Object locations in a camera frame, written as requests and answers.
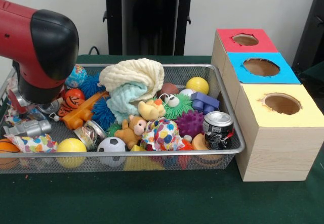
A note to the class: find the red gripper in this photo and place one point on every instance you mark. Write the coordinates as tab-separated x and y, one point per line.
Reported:
16	102

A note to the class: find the yellow tennis-style ball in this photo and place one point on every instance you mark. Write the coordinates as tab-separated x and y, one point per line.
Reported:
71	145

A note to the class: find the cream waffle cloth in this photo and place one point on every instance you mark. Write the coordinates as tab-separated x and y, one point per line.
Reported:
134	74

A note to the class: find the mint waffle cloth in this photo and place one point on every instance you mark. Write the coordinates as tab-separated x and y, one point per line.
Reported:
124	101

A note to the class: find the small orange basketball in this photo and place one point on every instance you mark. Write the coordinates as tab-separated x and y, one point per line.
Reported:
7	146

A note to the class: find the small soccer ball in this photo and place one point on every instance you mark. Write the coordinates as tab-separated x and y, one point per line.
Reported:
112	145

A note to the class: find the dark green side table cloth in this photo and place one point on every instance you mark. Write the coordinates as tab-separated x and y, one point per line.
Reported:
316	74

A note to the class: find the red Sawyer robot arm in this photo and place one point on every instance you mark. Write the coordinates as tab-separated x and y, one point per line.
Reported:
38	44

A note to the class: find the green spiky toy with eyes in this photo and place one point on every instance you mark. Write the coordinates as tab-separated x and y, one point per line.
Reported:
182	105

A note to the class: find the purple spiky ball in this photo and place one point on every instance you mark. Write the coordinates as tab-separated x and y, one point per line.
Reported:
189	123

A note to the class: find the black and white can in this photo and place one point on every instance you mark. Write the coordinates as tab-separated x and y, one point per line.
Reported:
217	130

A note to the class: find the black chair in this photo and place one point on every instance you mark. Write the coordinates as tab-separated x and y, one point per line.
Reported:
311	32

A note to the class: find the smooth yellow ball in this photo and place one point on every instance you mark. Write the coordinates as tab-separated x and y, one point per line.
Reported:
198	85

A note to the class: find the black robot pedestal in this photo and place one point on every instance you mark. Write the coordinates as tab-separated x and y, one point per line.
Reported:
152	19

